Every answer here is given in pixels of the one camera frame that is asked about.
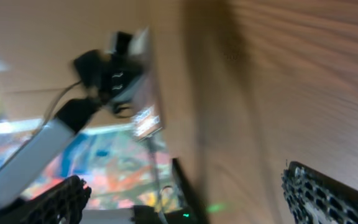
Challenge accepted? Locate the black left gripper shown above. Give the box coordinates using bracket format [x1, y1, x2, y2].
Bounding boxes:
[98, 31, 143, 117]

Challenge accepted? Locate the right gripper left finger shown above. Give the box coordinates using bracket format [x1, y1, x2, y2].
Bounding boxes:
[0, 175, 91, 224]

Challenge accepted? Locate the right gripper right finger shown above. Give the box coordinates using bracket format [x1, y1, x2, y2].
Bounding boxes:
[281, 161, 358, 224]

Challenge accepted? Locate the bronze Galaxy smartphone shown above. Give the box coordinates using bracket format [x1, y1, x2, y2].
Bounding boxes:
[129, 27, 164, 141]

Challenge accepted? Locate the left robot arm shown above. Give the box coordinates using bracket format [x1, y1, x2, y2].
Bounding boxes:
[0, 31, 147, 209]

